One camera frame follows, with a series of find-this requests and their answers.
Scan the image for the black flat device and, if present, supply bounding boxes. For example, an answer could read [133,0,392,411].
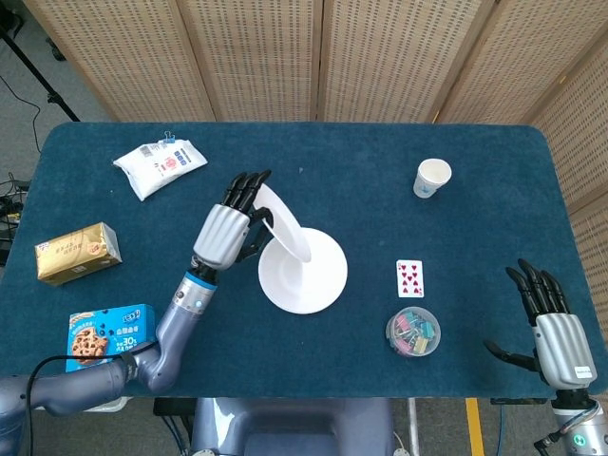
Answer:
[152,397,199,419]

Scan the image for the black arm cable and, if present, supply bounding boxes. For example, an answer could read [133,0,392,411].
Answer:
[23,349,158,456]

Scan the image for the white round plate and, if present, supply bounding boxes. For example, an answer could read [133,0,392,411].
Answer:
[257,226,349,315]
[253,183,314,264]

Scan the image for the woven folding screen panel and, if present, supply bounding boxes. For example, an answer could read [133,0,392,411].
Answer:
[21,0,218,124]
[176,0,325,123]
[526,42,608,367]
[434,0,608,125]
[316,0,498,124]

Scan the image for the blue-grey robot torso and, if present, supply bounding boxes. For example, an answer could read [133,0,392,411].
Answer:
[189,397,395,456]

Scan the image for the black tripod stand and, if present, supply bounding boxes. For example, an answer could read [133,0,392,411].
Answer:
[0,23,81,123]

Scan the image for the white table leg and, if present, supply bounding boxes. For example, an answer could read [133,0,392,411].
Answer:
[407,397,422,456]

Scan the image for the gold foil box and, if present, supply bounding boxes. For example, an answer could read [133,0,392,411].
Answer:
[33,221,124,287]

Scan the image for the black floor cables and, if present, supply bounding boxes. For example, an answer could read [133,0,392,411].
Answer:
[0,173,30,267]

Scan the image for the nine of hearts playing card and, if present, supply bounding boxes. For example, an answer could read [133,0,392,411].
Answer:
[395,258,425,299]

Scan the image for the white paper cup blue flower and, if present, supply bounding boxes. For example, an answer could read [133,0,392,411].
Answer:
[412,158,453,200]

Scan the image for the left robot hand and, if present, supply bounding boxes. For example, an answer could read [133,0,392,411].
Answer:
[191,168,276,282]

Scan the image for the blue cookie box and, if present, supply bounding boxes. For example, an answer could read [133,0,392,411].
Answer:
[65,303,158,373]

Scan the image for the white powder bag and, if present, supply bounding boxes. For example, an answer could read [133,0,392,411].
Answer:
[112,138,209,202]

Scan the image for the clear jar of binder clips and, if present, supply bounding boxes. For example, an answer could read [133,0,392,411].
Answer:
[385,306,442,359]

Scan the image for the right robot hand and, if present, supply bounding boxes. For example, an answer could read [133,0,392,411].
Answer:
[483,257,599,408]

